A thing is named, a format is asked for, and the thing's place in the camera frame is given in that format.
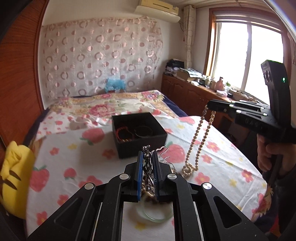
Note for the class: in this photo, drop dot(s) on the strawberry printed sheet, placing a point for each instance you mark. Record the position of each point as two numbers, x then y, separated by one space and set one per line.
76 166

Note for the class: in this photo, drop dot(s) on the beige air conditioner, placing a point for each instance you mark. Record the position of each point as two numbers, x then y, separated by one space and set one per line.
157 10

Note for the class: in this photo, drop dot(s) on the pink circle patterned curtain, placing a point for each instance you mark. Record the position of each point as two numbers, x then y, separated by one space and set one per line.
101 53

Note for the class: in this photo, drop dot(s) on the stack of dark clothes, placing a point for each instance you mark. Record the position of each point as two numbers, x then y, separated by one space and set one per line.
174 67

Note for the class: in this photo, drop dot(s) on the yellow plush toy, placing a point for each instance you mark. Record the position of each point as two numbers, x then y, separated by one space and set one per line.
16 176

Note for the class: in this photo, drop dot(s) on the open cardboard box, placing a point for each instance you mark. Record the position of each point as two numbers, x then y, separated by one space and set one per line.
187 75

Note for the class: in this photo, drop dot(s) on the black jewelry box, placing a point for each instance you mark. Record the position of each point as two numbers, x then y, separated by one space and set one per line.
141 144

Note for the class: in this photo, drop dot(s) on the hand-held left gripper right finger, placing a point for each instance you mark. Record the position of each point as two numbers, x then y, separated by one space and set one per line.
156 176

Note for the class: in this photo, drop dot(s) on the pink bottle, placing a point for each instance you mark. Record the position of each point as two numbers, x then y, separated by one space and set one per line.
220 83

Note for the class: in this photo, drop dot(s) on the person's right hand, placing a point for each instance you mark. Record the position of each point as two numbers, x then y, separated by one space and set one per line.
262 157

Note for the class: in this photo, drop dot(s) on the blue plush toy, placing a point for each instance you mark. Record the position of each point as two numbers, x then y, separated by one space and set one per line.
115 84

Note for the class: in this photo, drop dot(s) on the white tissue pack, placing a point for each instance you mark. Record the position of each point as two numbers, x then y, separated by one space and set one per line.
221 93

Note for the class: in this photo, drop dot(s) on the person's right forearm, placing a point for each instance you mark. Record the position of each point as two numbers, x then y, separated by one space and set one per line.
284 197

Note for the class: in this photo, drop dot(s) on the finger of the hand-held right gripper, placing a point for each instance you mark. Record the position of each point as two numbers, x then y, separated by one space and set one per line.
252 112
222 105

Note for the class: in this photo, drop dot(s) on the long wooden cabinet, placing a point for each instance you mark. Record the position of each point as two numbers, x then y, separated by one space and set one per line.
185 95

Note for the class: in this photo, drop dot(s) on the white patterned window curtain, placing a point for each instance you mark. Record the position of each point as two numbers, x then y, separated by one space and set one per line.
189 34

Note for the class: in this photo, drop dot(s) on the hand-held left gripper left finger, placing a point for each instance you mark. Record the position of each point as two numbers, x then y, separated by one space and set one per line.
139 176

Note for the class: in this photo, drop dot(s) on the green jade bangle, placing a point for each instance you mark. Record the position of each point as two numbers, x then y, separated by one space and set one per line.
148 216

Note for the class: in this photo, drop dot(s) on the floral blanket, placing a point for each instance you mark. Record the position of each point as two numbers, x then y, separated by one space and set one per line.
99 106

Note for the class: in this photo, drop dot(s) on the navy bed sheet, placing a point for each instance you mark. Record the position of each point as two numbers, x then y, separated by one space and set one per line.
174 106

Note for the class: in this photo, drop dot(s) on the wooden wardrobe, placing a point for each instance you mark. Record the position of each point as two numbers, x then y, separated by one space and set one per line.
18 69

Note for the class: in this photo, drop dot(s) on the wooden framed window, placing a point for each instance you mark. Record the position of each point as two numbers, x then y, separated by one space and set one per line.
233 53

